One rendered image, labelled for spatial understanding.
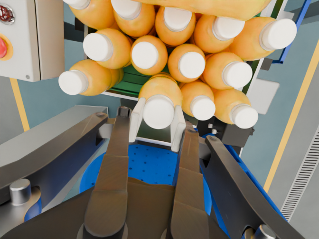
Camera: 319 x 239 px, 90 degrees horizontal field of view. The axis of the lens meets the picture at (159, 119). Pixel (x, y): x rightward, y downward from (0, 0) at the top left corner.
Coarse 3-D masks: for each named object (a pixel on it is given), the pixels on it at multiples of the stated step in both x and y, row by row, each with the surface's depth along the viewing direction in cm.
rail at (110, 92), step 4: (104, 92) 41; (108, 92) 41; (112, 92) 41; (116, 92) 42; (120, 92) 43; (124, 92) 44; (116, 96) 41; (120, 96) 41; (124, 96) 41; (128, 96) 41; (132, 96) 42; (136, 96) 42; (136, 100) 41
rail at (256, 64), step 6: (276, 0) 35; (282, 0) 33; (276, 6) 35; (282, 6) 33; (276, 12) 34; (276, 18) 34; (258, 60) 38; (252, 66) 40; (258, 66) 37; (252, 72) 39; (252, 78) 39; (246, 84) 41; (252, 84) 39; (246, 90) 40
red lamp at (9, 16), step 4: (0, 8) 24; (4, 8) 24; (0, 12) 24; (4, 12) 24; (8, 12) 24; (0, 16) 24; (4, 16) 24; (8, 16) 24; (4, 20) 24; (8, 20) 25
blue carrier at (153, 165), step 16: (96, 160) 38; (144, 160) 41; (160, 160) 43; (176, 160) 44; (96, 176) 33; (144, 176) 36; (160, 176) 37; (80, 192) 29; (208, 192) 35; (208, 208) 31
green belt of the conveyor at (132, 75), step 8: (256, 16) 41; (168, 48) 44; (168, 56) 45; (128, 72) 47; (136, 72) 47; (168, 72) 46; (128, 80) 48; (136, 80) 47; (144, 80) 47; (112, 88) 49; (120, 88) 49; (128, 88) 48; (136, 88) 48
